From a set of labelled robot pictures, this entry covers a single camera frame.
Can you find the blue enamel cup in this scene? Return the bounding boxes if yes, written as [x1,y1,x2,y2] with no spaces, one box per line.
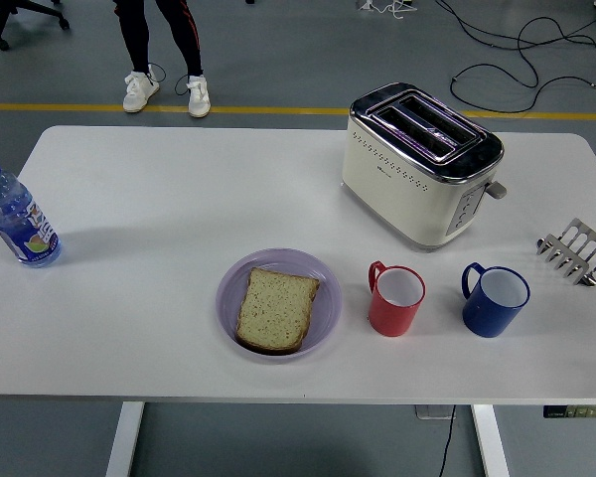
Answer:
[460,261,531,340]

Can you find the slice of toast bread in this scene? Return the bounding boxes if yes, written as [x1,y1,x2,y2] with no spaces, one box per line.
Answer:
[234,266,322,356]

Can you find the red enamel cup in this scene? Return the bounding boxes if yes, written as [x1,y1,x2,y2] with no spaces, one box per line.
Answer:
[367,259,427,338]

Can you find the purple round plate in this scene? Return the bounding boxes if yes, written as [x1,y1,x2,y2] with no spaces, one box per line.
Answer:
[215,247,344,365]

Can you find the cream and chrome toaster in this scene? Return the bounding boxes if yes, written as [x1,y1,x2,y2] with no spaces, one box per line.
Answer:
[341,81,509,253]

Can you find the grey box under table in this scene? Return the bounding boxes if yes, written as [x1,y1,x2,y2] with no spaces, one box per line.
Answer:
[414,404,457,421]

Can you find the person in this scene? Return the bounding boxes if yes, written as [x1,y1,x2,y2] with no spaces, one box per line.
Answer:
[112,0,213,119]

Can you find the white table leg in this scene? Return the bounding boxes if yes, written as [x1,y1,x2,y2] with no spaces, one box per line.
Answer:
[471,403,512,477]
[104,400,146,477]

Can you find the clear bottle with blue cap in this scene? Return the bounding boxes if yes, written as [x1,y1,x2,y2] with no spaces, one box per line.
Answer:
[0,155,63,269]

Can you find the silver metal toast rack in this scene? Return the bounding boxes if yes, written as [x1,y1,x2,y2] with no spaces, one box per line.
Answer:
[534,217,596,288]

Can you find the black table control panel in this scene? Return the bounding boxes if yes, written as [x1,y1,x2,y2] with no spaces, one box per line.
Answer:
[542,404,596,419]

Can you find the black office chair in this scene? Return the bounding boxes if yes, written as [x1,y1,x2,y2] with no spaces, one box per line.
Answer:
[0,0,72,52]

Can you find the thin black hanging cable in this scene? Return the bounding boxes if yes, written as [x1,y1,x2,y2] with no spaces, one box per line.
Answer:
[436,404,458,477]

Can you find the white floor cables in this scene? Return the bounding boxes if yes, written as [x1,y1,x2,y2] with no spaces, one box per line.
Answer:
[355,0,418,21]

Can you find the black floor cable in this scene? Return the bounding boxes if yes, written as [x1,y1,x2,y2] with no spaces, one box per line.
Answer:
[434,0,596,115]

